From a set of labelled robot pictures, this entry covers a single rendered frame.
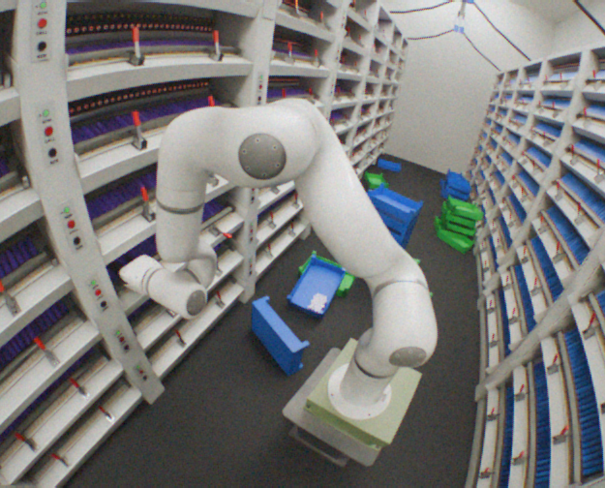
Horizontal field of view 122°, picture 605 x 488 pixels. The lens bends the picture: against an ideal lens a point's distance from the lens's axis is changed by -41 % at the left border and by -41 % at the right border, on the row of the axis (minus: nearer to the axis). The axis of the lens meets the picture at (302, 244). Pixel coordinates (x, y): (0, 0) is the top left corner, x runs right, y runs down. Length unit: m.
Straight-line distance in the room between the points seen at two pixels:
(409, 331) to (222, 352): 0.99
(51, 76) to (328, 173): 0.52
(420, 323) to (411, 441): 0.87
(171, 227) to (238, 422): 0.86
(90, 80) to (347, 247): 0.57
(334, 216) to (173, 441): 1.02
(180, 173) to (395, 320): 0.42
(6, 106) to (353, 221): 0.61
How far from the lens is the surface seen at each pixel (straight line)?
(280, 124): 0.31
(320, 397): 0.84
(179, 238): 0.52
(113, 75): 0.65
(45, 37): 0.60
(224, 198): 1.19
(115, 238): 0.76
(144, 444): 1.22
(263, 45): 1.02
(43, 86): 0.59
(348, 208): 0.40
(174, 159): 0.44
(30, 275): 0.75
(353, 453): 0.90
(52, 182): 0.62
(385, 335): 0.49
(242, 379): 1.25
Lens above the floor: 1.12
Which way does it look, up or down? 36 degrees down
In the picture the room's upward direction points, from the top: 9 degrees clockwise
